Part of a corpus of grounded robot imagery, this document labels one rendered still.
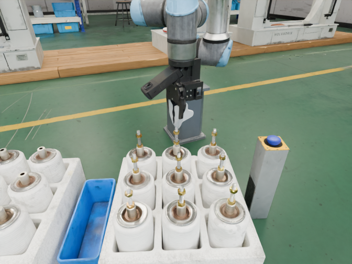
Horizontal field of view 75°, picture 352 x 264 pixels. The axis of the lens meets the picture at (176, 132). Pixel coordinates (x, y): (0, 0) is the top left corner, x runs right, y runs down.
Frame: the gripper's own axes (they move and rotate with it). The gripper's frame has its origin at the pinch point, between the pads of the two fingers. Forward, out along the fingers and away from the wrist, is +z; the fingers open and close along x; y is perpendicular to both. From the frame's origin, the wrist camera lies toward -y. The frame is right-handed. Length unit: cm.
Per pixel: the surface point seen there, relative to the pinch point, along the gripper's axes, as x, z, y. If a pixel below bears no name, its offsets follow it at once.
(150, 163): -0.2, 11.0, -9.4
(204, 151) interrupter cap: -5.3, 9.8, 7.9
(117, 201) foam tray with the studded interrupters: -4.4, 17.1, -22.2
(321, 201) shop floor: -29, 35, 50
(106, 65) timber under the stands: 175, 28, 23
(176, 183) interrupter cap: -13.3, 9.7, -7.4
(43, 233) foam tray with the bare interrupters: -4.9, 17.0, -41.9
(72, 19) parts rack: 444, 14, 39
